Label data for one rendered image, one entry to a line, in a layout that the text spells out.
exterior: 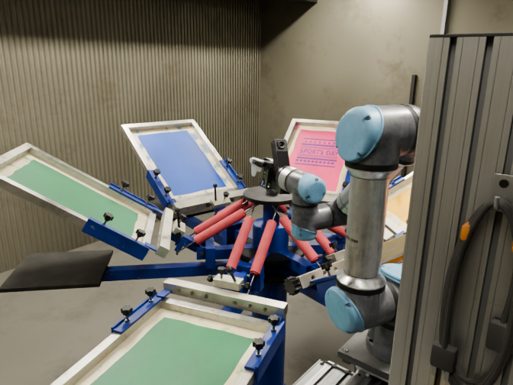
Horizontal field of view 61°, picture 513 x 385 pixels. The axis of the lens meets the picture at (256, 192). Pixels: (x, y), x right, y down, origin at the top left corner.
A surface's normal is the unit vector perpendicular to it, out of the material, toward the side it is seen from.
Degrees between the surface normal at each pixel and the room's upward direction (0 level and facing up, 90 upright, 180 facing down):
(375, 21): 90
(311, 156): 32
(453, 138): 90
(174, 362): 0
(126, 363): 0
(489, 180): 90
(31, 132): 90
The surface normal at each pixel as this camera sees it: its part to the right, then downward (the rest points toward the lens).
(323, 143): -0.18, -0.68
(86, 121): 0.77, 0.19
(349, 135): -0.88, -0.01
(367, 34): -0.63, 0.22
